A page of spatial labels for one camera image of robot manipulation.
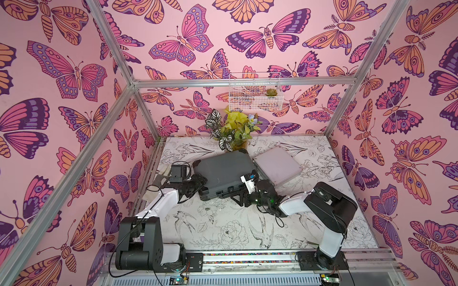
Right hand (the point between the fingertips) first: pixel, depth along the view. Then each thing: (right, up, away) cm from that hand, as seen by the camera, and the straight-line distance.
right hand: (235, 193), depth 88 cm
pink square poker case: (+24, +13, +13) cm, 30 cm away
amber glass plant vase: (+3, +25, +12) cm, 28 cm away
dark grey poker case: (-6, +9, +4) cm, 12 cm away
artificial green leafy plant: (0, +34, +2) cm, 34 cm away
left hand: (-15, +6, +2) cm, 16 cm away
